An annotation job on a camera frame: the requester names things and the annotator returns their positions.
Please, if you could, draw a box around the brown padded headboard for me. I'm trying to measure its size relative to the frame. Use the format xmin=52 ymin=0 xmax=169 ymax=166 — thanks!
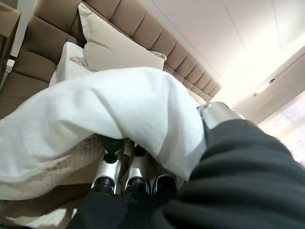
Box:
xmin=0 ymin=0 xmax=222 ymax=125

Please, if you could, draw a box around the wooden nightstand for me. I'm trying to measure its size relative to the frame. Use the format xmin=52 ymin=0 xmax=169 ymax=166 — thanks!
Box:
xmin=0 ymin=2 xmax=22 ymax=82

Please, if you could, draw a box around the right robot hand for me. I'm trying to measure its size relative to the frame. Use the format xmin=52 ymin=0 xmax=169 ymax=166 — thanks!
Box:
xmin=69 ymin=101 xmax=305 ymax=229

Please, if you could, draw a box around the beige knit blanket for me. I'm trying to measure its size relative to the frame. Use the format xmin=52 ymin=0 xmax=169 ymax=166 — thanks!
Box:
xmin=0 ymin=135 xmax=136 ymax=229

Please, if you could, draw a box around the light wardrobe with dark handles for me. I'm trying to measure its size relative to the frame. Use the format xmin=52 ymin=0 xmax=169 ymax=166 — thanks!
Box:
xmin=252 ymin=47 xmax=305 ymax=125

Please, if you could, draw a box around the white duvet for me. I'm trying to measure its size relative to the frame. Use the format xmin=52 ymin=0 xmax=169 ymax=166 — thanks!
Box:
xmin=0 ymin=66 xmax=208 ymax=190

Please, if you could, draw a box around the white fitted bed sheet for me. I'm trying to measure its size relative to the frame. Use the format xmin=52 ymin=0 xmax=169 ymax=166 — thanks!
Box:
xmin=49 ymin=42 xmax=96 ymax=87

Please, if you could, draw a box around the beige plain pillow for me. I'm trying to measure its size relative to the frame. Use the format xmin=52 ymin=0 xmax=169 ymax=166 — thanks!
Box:
xmin=70 ymin=2 xmax=167 ymax=73

